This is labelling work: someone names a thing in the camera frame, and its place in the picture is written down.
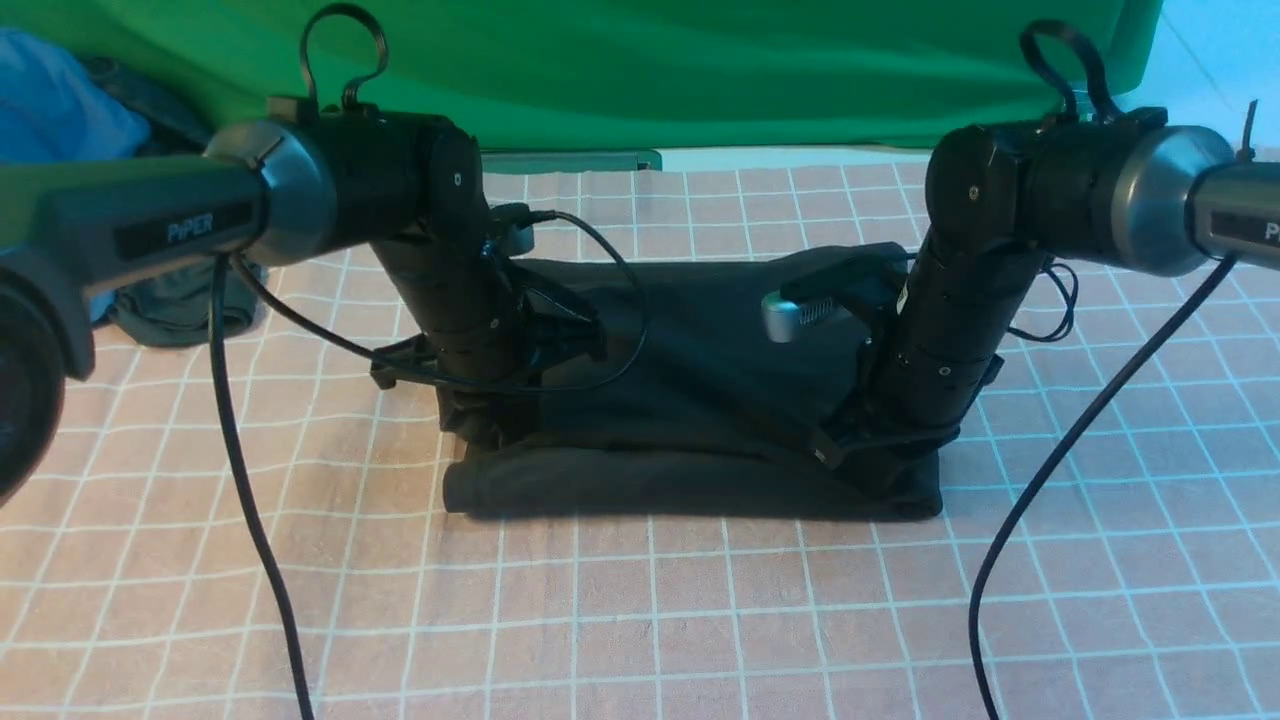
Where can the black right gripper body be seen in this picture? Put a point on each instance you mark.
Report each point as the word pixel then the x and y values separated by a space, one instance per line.
pixel 929 353

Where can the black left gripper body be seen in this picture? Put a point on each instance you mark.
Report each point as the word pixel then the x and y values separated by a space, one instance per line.
pixel 489 330

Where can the gray long-sleeved shirt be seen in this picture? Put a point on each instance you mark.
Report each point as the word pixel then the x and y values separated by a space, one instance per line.
pixel 713 419

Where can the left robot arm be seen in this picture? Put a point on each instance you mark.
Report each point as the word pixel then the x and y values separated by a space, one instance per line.
pixel 279 191

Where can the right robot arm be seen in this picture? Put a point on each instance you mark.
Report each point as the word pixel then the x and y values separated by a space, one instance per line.
pixel 1004 201

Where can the dark green metal bar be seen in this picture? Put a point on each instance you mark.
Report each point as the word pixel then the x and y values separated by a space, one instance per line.
pixel 529 163

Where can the green backdrop cloth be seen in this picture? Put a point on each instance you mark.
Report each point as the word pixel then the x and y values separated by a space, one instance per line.
pixel 617 75

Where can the dark crumpled garment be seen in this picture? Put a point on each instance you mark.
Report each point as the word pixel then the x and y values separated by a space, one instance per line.
pixel 171 310

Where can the pink checkered tablecloth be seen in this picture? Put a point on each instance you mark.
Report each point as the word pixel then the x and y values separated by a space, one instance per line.
pixel 1141 584

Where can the blue garment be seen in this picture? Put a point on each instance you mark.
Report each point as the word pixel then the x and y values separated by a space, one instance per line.
pixel 52 111

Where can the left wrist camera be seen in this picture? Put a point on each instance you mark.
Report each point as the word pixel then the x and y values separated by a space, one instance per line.
pixel 512 232

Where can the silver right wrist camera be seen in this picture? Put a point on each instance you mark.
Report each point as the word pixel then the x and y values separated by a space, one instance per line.
pixel 859 287

